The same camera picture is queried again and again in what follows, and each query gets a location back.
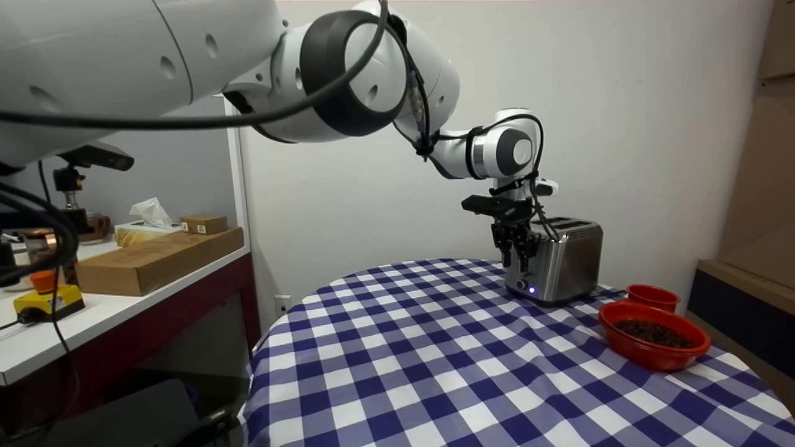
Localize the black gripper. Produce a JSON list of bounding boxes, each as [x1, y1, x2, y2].
[[490, 193, 548, 272]]

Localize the silver metal toaster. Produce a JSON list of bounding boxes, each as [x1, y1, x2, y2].
[[503, 216, 606, 307]]

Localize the blue white checkered tablecloth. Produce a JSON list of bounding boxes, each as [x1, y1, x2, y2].
[[241, 256, 795, 447]]

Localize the dark brown beans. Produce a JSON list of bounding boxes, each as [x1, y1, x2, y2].
[[617, 318, 695, 349]]

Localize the red plastic bowl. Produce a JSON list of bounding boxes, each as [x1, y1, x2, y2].
[[596, 298, 713, 374]]

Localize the black low cabinet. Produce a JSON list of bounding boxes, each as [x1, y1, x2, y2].
[[687, 257, 795, 385]]

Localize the small cardboard box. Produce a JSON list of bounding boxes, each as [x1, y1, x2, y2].
[[182, 210, 231, 239]]

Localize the flat wooden box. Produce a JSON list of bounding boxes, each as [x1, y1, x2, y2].
[[76, 225, 248, 298]]

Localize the tissue box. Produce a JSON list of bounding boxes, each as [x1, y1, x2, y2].
[[112, 195, 189, 249]]

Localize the white top workbench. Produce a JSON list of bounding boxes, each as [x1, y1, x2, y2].
[[0, 234, 262, 441]]

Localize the yellow hand tool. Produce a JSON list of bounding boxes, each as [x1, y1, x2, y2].
[[10, 266, 87, 324]]

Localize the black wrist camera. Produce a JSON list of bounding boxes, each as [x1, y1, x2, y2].
[[461, 192, 510, 218]]

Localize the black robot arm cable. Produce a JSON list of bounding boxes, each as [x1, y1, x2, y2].
[[0, 0, 438, 162]]

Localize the black camera on stand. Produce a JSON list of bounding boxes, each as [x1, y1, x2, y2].
[[51, 141, 138, 239]]

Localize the black looped cable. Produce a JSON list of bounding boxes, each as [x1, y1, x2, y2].
[[0, 158, 82, 360]]

